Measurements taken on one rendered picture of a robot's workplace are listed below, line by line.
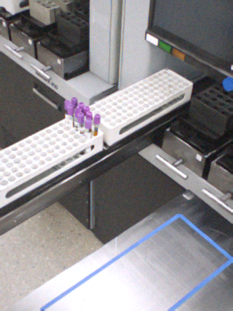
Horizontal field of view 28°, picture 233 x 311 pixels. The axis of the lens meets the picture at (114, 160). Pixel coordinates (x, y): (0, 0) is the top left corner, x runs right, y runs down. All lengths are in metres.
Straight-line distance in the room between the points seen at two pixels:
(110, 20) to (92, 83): 0.22
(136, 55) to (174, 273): 0.65
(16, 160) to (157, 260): 0.37
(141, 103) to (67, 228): 0.93
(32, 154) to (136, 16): 0.47
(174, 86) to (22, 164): 0.46
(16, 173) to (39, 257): 0.95
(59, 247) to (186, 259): 1.08
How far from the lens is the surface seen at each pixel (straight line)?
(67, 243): 1.94
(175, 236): 0.94
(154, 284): 0.88
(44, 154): 1.04
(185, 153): 1.18
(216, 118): 1.17
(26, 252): 1.93
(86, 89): 1.44
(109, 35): 1.37
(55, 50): 1.47
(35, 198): 1.02
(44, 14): 1.60
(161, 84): 1.25
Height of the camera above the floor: 1.56
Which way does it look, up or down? 43 degrees down
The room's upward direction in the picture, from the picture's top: 3 degrees clockwise
